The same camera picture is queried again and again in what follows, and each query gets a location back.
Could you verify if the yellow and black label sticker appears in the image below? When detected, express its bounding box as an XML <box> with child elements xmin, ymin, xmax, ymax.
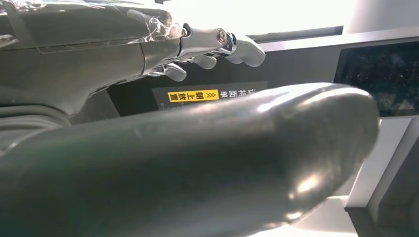
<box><xmin>152</xmin><ymin>81</ymin><xmax>268</xmax><ymax>110</ymax></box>

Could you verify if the black inbound scanning machine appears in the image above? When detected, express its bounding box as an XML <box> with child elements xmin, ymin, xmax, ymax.
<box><xmin>70</xmin><ymin>28</ymin><xmax>419</xmax><ymax>125</ymax></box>

